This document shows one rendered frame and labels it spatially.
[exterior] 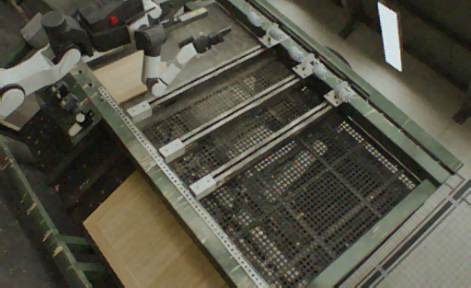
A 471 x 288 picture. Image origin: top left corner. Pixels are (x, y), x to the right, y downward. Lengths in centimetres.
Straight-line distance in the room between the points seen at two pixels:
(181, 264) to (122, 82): 113
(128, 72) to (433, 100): 561
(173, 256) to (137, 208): 35
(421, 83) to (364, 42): 126
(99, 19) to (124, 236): 118
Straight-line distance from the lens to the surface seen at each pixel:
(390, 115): 322
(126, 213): 261
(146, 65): 234
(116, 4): 227
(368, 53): 799
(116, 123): 250
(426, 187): 261
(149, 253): 251
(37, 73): 234
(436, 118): 740
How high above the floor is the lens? 131
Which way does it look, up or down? 1 degrees down
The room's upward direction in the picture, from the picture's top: 46 degrees clockwise
